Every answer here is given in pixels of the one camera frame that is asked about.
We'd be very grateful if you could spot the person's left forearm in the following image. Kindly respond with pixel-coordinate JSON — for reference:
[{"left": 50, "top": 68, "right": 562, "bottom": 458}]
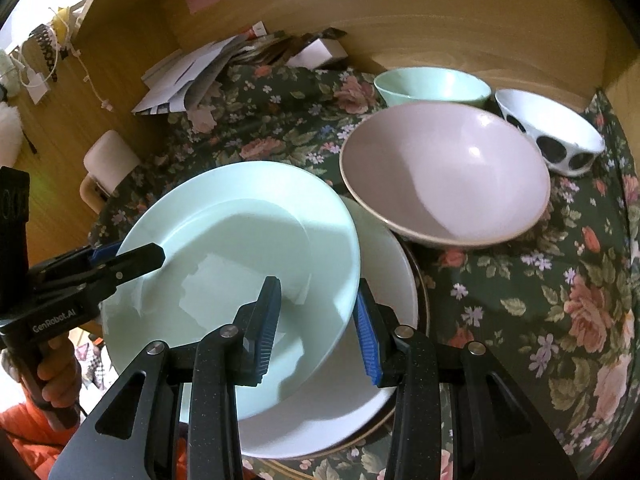
[{"left": 0, "top": 400, "right": 101, "bottom": 480}]

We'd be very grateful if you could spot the small pink box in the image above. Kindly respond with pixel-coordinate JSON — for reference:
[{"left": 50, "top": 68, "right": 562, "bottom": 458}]
[{"left": 300, "top": 35, "right": 349, "bottom": 70}]

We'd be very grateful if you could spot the mint green plate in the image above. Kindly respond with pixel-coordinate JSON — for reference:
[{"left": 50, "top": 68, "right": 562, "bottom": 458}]
[{"left": 100, "top": 161, "right": 362, "bottom": 421}]

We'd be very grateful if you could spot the person's left hand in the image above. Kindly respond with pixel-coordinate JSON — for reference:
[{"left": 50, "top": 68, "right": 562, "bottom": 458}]
[{"left": 0, "top": 334, "right": 82, "bottom": 413}]

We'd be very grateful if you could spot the white charger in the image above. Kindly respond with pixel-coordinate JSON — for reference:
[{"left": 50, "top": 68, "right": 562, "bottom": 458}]
[{"left": 22, "top": 67, "right": 54, "bottom": 106}]

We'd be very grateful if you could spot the pile of magazines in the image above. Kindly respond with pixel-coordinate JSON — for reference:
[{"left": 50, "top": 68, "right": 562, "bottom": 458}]
[{"left": 232, "top": 29, "right": 347, "bottom": 68}]

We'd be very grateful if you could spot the white cord with plug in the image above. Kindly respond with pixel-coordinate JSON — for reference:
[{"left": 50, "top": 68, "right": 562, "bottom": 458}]
[{"left": 47, "top": 2, "right": 119, "bottom": 112}]

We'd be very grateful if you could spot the yellow headband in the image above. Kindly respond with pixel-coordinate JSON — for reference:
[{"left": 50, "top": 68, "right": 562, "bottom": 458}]
[{"left": 50, "top": 7, "right": 84, "bottom": 44}]

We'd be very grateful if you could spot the dark floral tablecloth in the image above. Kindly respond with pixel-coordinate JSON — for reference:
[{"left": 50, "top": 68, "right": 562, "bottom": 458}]
[{"left": 87, "top": 60, "right": 640, "bottom": 480}]

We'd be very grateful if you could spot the pink bowl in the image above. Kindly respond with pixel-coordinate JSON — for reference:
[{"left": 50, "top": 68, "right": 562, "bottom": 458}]
[{"left": 339, "top": 101, "right": 552, "bottom": 251}]

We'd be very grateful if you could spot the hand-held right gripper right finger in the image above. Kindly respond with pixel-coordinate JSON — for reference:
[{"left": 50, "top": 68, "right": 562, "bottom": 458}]
[{"left": 352, "top": 279, "right": 578, "bottom": 480}]

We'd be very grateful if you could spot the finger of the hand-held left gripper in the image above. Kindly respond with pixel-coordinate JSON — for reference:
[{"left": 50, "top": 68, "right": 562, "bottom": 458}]
[
  {"left": 42, "top": 242, "right": 167, "bottom": 307},
  {"left": 30, "top": 241, "right": 122, "bottom": 277}
]

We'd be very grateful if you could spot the mint green bowl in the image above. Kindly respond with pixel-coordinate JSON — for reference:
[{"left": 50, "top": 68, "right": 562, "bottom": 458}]
[{"left": 373, "top": 66, "right": 493, "bottom": 110}]

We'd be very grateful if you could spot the stack of white envelopes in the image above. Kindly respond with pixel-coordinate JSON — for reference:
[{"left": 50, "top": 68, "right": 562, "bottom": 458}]
[{"left": 131, "top": 35, "right": 251, "bottom": 117}]

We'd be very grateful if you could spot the white plate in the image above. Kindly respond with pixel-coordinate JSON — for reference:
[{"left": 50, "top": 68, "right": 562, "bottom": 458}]
[{"left": 239, "top": 195, "right": 420, "bottom": 460}]

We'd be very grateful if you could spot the white fluffy headband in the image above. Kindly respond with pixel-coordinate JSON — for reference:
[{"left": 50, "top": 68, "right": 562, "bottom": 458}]
[{"left": 0, "top": 50, "right": 21, "bottom": 96}]

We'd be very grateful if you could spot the white fluffy pompom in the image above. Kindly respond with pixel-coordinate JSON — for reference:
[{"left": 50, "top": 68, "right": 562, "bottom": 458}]
[{"left": 0, "top": 102, "right": 24, "bottom": 166}]

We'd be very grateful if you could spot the white bowl with black spots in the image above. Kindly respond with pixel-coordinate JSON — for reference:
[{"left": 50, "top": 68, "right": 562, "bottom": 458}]
[{"left": 494, "top": 88, "right": 606, "bottom": 177}]

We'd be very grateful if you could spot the dark brown plate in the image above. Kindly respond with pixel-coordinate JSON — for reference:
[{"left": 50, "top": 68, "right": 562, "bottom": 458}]
[{"left": 240, "top": 240, "right": 432, "bottom": 462}]

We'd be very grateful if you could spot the brown dotted headband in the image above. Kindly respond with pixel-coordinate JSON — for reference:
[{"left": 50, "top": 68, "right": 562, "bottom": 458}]
[{"left": 30, "top": 25, "right": 64, "bottom": 82}]

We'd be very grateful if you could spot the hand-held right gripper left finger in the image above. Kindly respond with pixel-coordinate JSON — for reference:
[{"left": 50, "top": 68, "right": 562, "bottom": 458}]
[{"left": 47, "top": 276, "right": 282, "bottom": 480}]

